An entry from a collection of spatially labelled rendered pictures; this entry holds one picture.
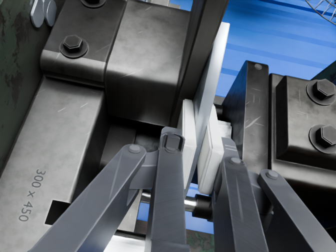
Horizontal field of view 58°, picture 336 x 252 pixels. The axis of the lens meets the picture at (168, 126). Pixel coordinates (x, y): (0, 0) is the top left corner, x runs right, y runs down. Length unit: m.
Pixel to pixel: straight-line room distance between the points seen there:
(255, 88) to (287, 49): 1.88
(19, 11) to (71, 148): 0.11
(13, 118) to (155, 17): 0.15
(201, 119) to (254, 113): 0.21
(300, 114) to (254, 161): 0.07
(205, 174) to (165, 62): 0.13
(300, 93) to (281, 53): 1.82
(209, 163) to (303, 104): 0.23
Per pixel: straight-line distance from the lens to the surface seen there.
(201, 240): 0.58
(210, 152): 0.16
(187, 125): 0.18
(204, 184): 0.17
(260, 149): 0.37
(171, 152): 0.15
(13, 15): 0.25
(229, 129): 0.43
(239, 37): 2.21
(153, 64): 0.27
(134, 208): 0.38
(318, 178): 0.38
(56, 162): 0.26
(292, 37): 2.37
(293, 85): 0.38
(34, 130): 0.28
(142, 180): 0.15
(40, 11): 0.28
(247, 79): 0.42
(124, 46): 0.28
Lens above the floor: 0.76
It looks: 2 degrees up
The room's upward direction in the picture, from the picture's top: 101 degrees clockwise
